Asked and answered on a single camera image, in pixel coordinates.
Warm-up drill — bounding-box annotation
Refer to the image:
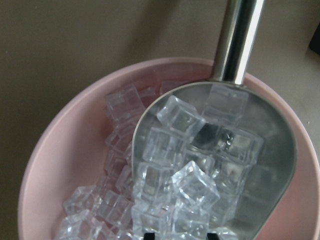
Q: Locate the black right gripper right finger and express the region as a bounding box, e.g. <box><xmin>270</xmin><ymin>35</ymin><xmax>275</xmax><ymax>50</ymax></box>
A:
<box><xmin>207</xmin><ymin>233</ymin><xmax>220</xmax><ymax>240</ymax></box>

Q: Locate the pink bowl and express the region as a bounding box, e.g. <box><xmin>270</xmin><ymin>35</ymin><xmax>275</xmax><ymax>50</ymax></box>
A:
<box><xmin>17</xmin><ymin>57</ymin><xmax>320</xmax><ymax>240</ymax></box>

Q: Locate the clear ice cube front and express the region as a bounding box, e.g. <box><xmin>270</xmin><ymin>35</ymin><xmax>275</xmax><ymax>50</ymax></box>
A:
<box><xmin>171</xmin><ymin>160</ymin><xmax>221</xmax><ymax>210</ymax></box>

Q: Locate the clear ice cube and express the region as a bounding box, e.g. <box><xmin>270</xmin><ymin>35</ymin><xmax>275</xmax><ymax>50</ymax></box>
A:
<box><xmin>171</xmin><ymin>160</ymin><xmax>221</xmax><ymax>210</ymax></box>
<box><xmin>156</xmin><ymin>95</ymin><xmax>206</xmax><ymax>143</ymax></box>

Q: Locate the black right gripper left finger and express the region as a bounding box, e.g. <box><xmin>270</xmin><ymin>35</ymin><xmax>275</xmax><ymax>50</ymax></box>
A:
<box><xmin>143</xmin><ymin>232</ymin><xmax>156</xmax><ymax>240</ymax></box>

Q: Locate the steel ice scoop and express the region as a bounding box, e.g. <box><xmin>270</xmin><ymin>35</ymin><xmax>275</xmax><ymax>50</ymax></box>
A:
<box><xmin>132</xmin><ymin>0</ymin><xmax>297</xmax><ymax>240</ymax></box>

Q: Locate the clear ice cube top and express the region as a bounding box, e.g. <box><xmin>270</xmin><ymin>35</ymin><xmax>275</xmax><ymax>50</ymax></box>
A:
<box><xmin>156</xmin><ymin>95</ymin><xmax>206</xmax><ymax>143</ymax></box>

